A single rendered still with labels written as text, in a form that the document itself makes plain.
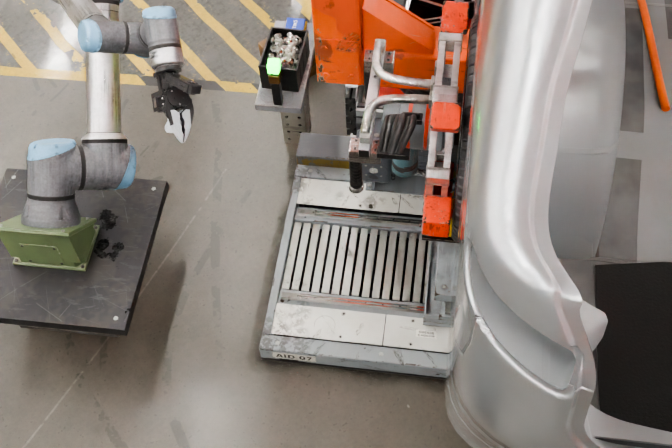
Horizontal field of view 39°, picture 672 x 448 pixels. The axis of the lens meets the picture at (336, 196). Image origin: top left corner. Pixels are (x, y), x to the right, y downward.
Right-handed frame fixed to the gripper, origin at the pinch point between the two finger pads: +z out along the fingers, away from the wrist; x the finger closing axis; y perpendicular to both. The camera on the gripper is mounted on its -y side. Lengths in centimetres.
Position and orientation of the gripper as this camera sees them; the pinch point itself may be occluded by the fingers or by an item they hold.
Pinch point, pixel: (183, 137)
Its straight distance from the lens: 261.8
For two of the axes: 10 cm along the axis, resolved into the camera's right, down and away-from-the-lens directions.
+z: 1.7, 9.8, -0.5
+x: -7.3, 0.8, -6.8
